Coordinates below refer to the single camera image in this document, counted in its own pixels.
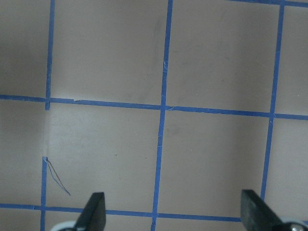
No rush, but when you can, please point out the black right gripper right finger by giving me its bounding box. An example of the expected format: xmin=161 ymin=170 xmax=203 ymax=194
xmin=241 ymin=189 xmax=308 ymax=231

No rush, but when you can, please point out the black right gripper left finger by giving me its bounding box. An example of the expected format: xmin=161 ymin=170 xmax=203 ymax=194
xmin=52 ymin=192 xmax=106 ymax=231

